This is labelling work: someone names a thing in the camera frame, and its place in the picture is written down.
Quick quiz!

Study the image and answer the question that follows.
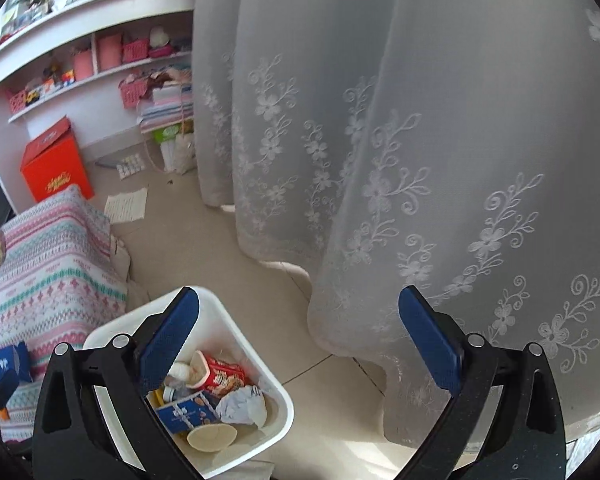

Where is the white lace curtain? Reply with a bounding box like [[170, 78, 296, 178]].
[[192, 0, 600, 448]]

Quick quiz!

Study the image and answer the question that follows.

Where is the white plastic bin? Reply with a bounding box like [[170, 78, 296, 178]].
[[82, 285, 296, 480]]

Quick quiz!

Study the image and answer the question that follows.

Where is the blue biscuit box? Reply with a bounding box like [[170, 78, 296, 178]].
[[155, 391, 221, 435]]

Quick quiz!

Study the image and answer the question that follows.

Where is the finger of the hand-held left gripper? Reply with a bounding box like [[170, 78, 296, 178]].
[[0, 371, 22, 413]]

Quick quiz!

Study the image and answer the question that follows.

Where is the pink pen holder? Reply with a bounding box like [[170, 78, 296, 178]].
[[72, 52, 95, 81]]

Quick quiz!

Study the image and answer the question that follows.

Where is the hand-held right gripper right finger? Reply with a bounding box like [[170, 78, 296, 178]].
[[395, 285, 566, 480]]

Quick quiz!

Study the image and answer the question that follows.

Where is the white shelf unit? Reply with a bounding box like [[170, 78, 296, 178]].
[[0, 0, 197, 211]]

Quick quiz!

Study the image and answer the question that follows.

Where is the pink plastic crate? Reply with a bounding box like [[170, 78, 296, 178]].
[[119, 79, 151, 108]]

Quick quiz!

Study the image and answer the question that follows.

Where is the small white bottle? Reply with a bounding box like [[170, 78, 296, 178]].
[[167, 361, 193, 386]]

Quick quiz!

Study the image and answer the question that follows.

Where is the paint set tray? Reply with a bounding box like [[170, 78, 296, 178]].
[[117, 155, 146, 178]]

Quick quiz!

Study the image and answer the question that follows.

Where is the red snack cup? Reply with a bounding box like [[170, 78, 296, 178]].
[[192, 351, 247, 396]]

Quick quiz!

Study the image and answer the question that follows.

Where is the blue snack package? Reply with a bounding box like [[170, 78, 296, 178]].
[[0, 341, 33, 386]]

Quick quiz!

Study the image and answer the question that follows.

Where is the green white carton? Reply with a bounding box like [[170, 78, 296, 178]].
[[152, 127, 186, 145]]

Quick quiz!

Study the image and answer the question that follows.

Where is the pink mesh basket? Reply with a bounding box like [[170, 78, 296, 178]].
[[122, 40, 150, 63]]

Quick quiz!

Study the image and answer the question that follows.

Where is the red cardboard box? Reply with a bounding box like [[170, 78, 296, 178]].
[[20, 116, 95, 203]]

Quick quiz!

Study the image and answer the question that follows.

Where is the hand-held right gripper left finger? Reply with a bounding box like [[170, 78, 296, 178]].
[[32, 286, 206, 480]]

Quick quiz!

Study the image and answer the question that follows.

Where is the white tote bag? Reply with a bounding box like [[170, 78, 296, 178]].
[[160, 132, 197, 176]]

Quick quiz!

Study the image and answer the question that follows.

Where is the stack of papers and books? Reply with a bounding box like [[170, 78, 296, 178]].
[[139, 82, 195, 133]]

